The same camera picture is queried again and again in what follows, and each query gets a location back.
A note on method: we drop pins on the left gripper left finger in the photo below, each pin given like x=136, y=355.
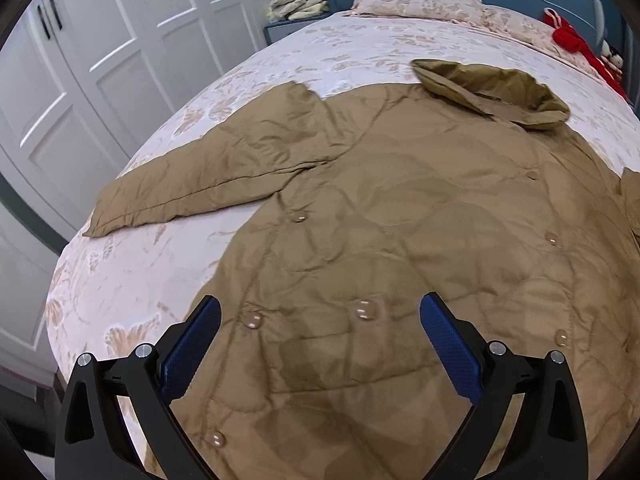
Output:
x=93, y=441

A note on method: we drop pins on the tan quilted coat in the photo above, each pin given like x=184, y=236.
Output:
x=469, y=183

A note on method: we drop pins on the folded cream clothes pile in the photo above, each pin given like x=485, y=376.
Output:
x=295, y=10

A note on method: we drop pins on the floral white bedspread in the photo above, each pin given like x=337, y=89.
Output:
x=108, y=294

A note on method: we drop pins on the white wardrobe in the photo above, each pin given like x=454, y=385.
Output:
x=84, y=83

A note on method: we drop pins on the plush toy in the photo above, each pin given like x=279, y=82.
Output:
x=611, y=57

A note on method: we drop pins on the red garment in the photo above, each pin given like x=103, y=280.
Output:
x=569, y=39

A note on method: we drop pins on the floral pillow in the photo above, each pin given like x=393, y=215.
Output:
x=534, y=33
x=458, y=11

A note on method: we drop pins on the blue nightstand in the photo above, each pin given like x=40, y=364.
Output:
x=277, y=31

